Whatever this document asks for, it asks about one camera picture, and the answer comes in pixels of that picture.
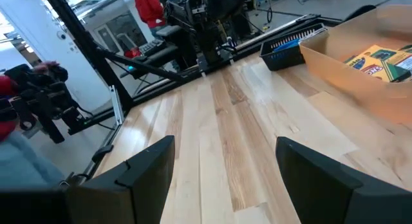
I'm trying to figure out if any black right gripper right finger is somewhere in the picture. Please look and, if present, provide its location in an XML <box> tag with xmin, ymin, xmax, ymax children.
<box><xmin>276</xmin><ymin>136</ymin><xmax>412</xmax><ymax>224</ymax></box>

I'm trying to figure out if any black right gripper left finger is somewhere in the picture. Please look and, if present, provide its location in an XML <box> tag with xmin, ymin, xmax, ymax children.
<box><xmin>66</xmin><ymin>135</ymin><xmax>176</xmax><ymax>224</ymax></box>

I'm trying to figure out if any yellow crayon box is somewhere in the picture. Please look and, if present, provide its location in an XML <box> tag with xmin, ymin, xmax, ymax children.
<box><xmin>362</xmin><ymin>44</ymin><xmax>412</xmax><ymax>72</ymax></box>
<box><xmin>342</xmin><ymin>53</ymin><xmax>412</xmax><ymax>83</ymax></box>

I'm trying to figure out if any orange translucent plastic bin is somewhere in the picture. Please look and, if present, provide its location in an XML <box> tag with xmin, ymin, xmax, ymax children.
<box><xmin>299</xmin><ymin>4</ymin><xmax>412</xmax><ymax>124</ymax></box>

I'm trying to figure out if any black mechanical rig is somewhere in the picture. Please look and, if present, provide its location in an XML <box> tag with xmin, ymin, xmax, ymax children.
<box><xmin>6</xmin><ymin>61</ymin><xmax>94</xmax><ymax>144</ymax></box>

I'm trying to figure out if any black mesh basket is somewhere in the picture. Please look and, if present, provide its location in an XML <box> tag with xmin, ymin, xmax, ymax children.
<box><xmin>259</xmin><ymin>23</ymin><xmax>326</xmax><ymax>72</ymax></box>

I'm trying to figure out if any person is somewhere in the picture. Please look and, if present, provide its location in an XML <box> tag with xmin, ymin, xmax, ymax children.
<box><xmin>134</xmin><ymin>0</ymin><xmax>168</xmax><ymax>38</ymax></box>

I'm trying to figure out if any silver metal bracket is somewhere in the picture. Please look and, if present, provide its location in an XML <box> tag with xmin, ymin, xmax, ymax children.
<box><xmin>109</xmin><ymin>84</ymin><xmax>125</xmax><ymax>126</ymax></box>

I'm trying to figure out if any black aluminium table frame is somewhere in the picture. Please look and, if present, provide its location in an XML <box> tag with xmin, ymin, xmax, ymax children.
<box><xmin>41</xmin><ymin>0</ymin><xmax>342</xmax><ymax>189</ymax></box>

